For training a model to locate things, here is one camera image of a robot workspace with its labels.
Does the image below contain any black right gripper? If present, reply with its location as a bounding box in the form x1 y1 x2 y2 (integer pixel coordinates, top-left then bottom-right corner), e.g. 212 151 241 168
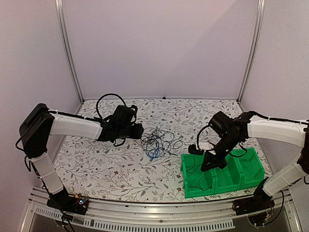
201 133 241 172

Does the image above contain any black cable tangle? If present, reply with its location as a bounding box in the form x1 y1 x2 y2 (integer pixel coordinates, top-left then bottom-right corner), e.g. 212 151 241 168
140 128 184 155

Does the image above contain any blue cable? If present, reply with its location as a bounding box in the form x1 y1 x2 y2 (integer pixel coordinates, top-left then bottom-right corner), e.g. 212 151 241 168
144 140 167 161

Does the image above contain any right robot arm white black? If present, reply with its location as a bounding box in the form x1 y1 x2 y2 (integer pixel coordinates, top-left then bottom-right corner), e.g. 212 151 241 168
201 111 309 211

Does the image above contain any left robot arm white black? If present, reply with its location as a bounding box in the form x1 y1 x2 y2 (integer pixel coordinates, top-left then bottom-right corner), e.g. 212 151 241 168
15 102 144 210

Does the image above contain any green bin left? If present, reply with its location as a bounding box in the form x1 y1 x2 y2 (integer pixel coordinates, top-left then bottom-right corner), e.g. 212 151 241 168
181 154 214 199

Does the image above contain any green bin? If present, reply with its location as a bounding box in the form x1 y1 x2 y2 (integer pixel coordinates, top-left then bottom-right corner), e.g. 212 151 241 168
181 154 214 199
211 155 242 195
231 148 265 189

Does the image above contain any green bin middle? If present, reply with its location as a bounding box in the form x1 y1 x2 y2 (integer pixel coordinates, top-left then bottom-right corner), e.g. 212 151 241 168
211 155 242 195

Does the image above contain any floral patterned table mat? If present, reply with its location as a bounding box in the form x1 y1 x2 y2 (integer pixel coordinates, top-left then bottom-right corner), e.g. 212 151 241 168
54 99 242 203

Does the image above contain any green bin right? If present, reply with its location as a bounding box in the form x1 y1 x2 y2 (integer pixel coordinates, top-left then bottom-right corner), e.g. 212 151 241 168
231 148 265 189

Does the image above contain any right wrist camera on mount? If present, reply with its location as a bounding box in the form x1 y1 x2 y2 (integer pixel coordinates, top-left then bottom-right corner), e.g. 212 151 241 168
188 142 214 155

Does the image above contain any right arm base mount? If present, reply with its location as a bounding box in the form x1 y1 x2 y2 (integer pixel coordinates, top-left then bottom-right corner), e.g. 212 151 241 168
232 190 285 228

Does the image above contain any front aluminium rail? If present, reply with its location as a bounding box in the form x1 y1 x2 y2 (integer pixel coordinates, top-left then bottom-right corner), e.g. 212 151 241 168
21 187 304 232

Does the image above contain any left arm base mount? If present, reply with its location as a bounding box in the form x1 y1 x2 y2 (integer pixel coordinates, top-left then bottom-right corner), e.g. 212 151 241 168
47 193 89 215

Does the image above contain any left aluminium frame post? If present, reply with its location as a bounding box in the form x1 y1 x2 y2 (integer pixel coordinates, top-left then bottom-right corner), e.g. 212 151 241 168
55 0 84 103

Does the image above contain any aluminium frame post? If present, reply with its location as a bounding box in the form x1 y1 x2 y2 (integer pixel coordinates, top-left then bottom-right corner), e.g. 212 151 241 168
237 0 265 105
55 0 84 103

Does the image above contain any right aluminium frame post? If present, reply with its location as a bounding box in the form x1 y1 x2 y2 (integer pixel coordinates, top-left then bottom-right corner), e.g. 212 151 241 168
237 0 265 105

